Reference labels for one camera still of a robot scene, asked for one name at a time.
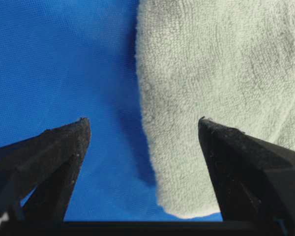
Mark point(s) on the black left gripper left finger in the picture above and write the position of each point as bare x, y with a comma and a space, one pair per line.
37, 178

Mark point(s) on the beige terry bath towel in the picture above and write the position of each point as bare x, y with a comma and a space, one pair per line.
231, 61

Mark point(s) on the blue table cloth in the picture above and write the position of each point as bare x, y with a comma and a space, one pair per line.
132, 67

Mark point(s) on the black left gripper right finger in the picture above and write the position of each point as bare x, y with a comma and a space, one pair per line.
253, 181

